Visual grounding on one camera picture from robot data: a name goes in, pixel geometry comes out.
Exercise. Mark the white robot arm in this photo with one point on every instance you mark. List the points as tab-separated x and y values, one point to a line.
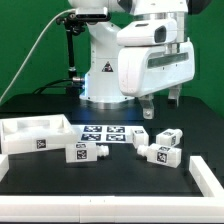
101	81

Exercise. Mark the camera on stand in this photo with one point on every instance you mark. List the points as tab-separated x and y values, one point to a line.
92	14

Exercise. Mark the white square table top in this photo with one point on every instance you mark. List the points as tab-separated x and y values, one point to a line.
36	133

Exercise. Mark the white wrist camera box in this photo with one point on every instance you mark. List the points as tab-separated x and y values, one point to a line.
148	33

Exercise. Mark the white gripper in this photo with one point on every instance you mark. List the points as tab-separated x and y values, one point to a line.
146	70

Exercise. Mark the white obstacle fence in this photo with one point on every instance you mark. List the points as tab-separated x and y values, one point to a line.
208	208

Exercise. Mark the paper sheet with tags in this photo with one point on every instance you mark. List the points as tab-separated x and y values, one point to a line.
105	133

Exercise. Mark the black camera stand pole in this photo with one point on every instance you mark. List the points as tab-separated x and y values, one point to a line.
73	27

